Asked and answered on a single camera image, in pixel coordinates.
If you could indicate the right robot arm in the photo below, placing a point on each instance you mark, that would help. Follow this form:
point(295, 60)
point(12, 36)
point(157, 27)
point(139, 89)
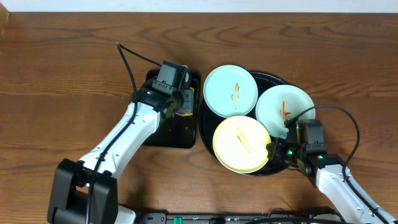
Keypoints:
point(330, 176)

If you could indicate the orange green scrub sponge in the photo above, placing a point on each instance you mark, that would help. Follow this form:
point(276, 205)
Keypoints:
point(188, 103)

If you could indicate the yellow plate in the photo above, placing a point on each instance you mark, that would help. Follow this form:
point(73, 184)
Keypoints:
point(239, 143)

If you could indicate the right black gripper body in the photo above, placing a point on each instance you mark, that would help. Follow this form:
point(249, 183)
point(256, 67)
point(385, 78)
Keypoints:
point(288, 154)

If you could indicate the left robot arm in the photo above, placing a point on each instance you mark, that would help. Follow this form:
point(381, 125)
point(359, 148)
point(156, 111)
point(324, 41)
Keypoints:
point(86, 191)

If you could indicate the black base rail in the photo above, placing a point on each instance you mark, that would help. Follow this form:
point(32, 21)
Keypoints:
point(309, 215)

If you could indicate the round black tray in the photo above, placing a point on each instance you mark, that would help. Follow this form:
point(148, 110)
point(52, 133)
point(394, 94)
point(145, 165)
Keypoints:
point(208, 120)

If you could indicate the pale green plate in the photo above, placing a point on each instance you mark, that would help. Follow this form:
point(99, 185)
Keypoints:
point(278, 104)

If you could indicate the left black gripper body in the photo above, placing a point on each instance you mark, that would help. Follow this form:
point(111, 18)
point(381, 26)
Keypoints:
point(188, 101)

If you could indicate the black rectangular tray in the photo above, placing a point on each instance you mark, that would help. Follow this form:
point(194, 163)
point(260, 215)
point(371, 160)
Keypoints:
point(179, 131)

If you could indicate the light blue plate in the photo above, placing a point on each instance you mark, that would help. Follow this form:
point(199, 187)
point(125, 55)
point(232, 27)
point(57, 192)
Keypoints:
point(230, 90)

